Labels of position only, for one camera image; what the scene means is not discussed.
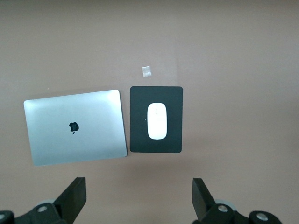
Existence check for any black mouse pad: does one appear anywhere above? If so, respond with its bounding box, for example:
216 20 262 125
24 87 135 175
129 86 184 154

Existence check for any silver laptop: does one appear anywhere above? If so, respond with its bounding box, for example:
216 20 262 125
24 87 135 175
23 89 128 167

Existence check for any white computer mouse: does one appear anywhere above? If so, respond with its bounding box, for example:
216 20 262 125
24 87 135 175
147 102 168 140

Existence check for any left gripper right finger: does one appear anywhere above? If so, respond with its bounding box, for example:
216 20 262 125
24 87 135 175
192 178 281 224

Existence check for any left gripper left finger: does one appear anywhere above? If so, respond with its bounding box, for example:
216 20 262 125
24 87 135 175
0 176 87 224

